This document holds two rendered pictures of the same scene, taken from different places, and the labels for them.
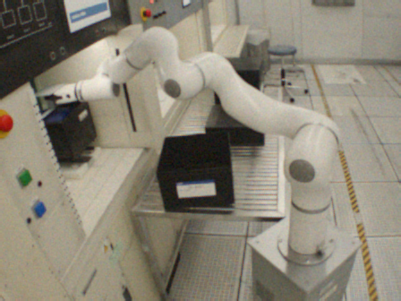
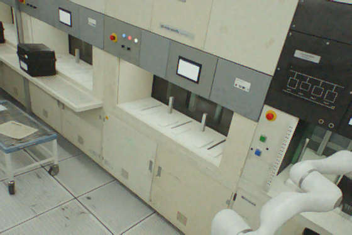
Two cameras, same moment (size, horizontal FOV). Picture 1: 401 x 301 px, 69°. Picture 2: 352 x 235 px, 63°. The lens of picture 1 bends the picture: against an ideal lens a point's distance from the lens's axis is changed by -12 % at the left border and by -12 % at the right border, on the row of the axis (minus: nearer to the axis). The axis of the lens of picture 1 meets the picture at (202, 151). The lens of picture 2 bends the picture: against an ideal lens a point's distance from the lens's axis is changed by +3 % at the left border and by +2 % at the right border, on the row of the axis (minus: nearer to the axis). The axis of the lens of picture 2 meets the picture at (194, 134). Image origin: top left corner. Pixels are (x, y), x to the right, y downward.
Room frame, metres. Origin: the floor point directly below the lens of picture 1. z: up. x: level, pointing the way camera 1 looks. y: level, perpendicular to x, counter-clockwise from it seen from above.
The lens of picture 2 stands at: (0.73, -1.10, 1.92)
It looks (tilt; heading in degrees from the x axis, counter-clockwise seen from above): 28 degrees down; 109
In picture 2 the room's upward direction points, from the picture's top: 12 degrees clockwise
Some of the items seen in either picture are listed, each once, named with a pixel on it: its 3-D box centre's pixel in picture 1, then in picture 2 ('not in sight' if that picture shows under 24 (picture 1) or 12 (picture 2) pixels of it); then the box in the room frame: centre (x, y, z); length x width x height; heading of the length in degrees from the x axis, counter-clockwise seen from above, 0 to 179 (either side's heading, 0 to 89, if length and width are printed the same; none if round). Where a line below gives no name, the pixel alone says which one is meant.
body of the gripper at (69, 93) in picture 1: (71, 92); not in sight; (1.22, 0.48, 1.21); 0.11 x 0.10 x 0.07; 74
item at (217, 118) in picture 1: (236, 120); not in sight; (1.55, -0.20, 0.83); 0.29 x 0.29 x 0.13; 75
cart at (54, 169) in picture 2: not in sight; (12, 141); (-1.62, 0.49, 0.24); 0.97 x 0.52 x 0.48; 167
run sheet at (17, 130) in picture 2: not in sight; (15, 129); (-1.46, 0.42, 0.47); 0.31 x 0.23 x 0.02; 6
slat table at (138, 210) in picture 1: (232, 188); not in sight; (1.57, -0.14, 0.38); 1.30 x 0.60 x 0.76; 165
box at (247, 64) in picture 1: (239, 82); not in sight; (1.95, -0.29, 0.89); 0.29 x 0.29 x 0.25; 71
